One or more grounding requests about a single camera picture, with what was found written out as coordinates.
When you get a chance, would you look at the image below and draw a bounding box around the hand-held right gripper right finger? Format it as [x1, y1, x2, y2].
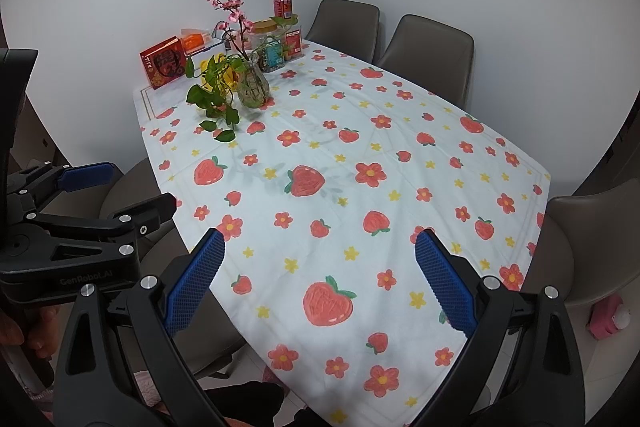
[414, 228, 587, 427]

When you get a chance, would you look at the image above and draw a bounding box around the pink blossom branch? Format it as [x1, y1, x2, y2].
[206, 0, 256, 58]

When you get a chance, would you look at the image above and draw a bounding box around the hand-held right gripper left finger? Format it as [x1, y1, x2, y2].
[52, 227, 227, 427]

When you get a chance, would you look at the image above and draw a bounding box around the person's left hand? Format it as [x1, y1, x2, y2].
[0, 304, 63, 363]

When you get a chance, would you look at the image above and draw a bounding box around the orange packet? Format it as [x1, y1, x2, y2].
[180, 28, 211, 54]

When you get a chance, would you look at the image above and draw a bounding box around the pink stool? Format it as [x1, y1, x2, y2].
[587, 294, 632, 340]

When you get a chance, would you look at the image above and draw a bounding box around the white mini fan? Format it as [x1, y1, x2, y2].
[214, 21, 240, 52]

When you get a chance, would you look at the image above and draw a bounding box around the strawberry flower print tablecloth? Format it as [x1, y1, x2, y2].
[134, 38, 551, 427]

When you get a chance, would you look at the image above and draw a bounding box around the clear jar teal label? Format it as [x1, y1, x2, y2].
[250, 21, 287, 72]

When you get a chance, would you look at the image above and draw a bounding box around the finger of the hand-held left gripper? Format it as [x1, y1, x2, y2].
[7, 162, 115, 221]
[29, 193, 177, 259]

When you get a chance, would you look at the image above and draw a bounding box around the glass vase with green plant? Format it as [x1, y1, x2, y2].
[185, 34, 273, 142]

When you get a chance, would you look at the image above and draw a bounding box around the red gift box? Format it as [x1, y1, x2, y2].
[139, 36, 188, 92]

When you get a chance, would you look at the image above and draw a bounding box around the grey-brown dining chair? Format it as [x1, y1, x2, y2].
[304, 0, 381, 65]
[520, 194, 640, 309]
[117, 232, 248, 380]
[99, 157, 182, 258]
[375, 14, 475, 108]

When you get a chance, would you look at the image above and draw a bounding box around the yellow toy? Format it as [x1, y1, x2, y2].
[199, 57, 241, 92]

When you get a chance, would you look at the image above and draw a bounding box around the white box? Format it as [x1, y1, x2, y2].
[185, 41, 226, 64]

